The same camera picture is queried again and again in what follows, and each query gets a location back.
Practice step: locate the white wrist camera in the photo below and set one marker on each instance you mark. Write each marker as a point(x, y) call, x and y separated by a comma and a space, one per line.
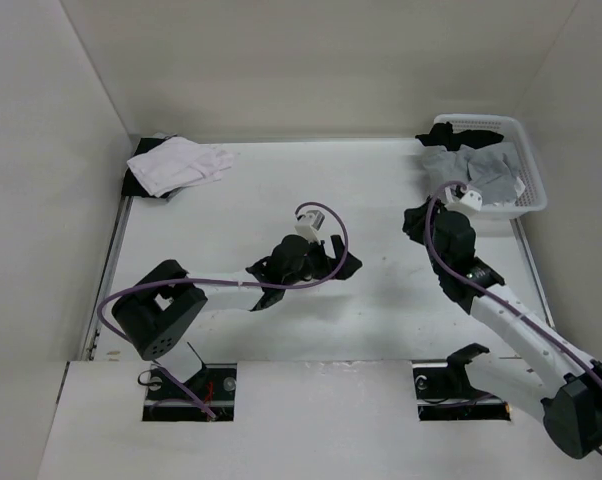
point(463, 200)
point(308, 225)

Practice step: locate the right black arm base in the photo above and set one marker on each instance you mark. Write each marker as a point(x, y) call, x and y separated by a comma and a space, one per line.
point(444, 393)

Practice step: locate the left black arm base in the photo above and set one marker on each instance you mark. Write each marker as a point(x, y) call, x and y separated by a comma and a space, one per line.
point(215, 385)

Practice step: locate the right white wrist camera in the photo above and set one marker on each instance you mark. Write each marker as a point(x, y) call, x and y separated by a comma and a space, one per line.
point(463, 200)

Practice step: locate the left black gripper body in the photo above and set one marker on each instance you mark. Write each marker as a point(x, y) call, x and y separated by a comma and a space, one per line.
point(316, 265)

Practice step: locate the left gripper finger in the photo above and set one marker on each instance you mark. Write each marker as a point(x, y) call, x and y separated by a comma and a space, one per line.
point(338, 245)
point(349, 268)

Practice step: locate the black tank top in basket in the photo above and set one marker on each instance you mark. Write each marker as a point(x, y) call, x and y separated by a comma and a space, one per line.
point(443, 134)

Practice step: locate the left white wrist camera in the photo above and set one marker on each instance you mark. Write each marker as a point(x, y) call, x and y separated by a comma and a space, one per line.
point(308, 225)

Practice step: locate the grey tank top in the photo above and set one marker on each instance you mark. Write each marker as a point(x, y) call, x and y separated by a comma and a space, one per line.
point(494, 171)

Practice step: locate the folded white tank top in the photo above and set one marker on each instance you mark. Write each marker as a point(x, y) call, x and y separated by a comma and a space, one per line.
point(172, 164)

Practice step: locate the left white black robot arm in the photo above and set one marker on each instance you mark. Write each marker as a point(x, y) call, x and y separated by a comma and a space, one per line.
point(156, 314)

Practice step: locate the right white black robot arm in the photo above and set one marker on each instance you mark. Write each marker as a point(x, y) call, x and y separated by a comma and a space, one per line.
point(551, 380)

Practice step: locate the white plastic basket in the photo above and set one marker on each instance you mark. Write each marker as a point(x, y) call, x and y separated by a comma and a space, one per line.
point(534, 197)

